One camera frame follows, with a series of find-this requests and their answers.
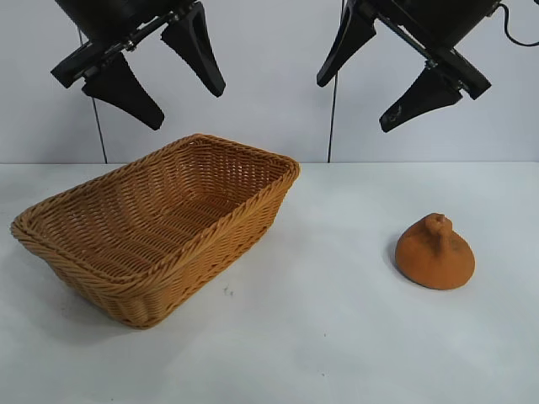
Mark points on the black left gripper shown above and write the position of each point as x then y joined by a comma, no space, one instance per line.
113,21

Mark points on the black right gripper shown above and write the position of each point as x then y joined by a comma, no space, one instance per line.
429,21

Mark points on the woven wicker basket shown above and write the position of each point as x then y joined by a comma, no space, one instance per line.
168,235

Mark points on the orange fruit with knob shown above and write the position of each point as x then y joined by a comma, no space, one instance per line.
433,265

